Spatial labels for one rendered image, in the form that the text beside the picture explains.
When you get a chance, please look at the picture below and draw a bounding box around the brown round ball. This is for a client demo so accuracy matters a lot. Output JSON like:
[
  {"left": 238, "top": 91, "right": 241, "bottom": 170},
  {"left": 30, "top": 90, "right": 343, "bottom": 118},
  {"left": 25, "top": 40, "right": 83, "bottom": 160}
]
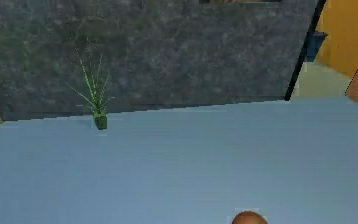
[{"left": 230, "top": 210, "right": 269, "bottom": 224}]

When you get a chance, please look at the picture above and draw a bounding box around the green house plant in pot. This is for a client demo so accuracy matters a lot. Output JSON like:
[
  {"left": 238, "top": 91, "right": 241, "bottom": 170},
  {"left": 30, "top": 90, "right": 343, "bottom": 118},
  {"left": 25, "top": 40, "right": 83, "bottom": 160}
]
[{"left": 66, "top": 37, "right": 116, "bottom": 131}]

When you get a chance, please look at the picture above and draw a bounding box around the blue bin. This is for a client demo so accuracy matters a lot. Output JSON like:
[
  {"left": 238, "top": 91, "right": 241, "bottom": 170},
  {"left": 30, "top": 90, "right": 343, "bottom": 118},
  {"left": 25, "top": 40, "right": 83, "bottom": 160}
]
[{"left": 305, "top": 30, "right": 329, "bottom": 64}]

